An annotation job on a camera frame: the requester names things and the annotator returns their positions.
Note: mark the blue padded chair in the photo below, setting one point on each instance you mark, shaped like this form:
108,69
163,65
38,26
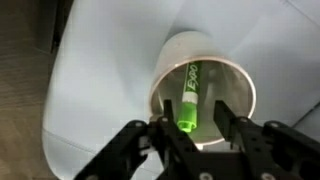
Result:
100,66

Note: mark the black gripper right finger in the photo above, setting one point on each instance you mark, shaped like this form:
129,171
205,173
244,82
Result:
260,146

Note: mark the white ceramic mug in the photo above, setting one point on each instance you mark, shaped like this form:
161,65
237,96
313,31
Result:
176,46

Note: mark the green Expo marker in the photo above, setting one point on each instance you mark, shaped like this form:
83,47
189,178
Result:
193,80

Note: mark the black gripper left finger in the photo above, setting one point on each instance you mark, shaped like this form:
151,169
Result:
176,153

